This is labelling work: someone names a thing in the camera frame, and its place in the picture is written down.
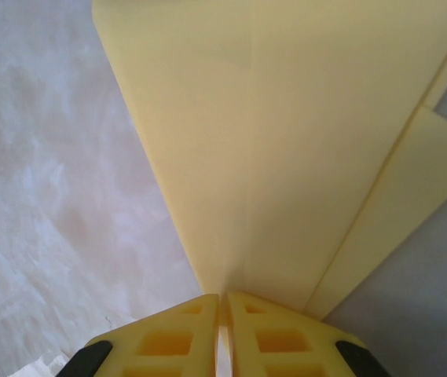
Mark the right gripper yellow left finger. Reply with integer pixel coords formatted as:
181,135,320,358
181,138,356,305
58,293,221,377

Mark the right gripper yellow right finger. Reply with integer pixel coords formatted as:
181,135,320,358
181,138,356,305
226,290,387,377

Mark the yellow paper sheet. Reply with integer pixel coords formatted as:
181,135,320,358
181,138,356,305
91,0,447,319

